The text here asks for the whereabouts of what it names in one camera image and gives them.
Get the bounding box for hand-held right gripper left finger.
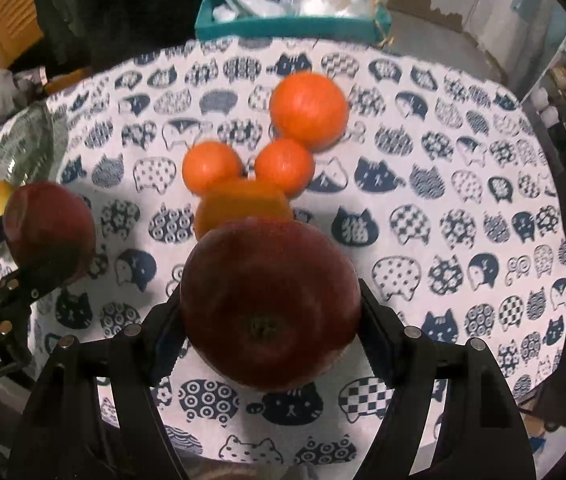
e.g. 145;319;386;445
8;285;194;480

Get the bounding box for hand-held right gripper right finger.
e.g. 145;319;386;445
353;280;538;480

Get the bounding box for red apple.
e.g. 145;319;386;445
2;181;96;281
179;219;362;392

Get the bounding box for green glass bowl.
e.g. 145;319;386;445
0;105;71;261

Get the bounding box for small orange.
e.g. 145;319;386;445
182;141;246;196
254;138;316;198
194;179;294;241

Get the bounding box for large orange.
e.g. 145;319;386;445
269;72;350;153

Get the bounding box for grey padded jacket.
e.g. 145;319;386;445
0;67;46;126

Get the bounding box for cat print tablecloth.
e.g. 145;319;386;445
0;37;566;466

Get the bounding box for black hooded coat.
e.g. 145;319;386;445
30;0;214;68

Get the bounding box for white shoe rack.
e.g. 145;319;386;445
520;30;566;161

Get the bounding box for rows of shoes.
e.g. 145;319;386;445
530;50;566;146

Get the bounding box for teal cardboard box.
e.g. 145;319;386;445
195;0;394;43

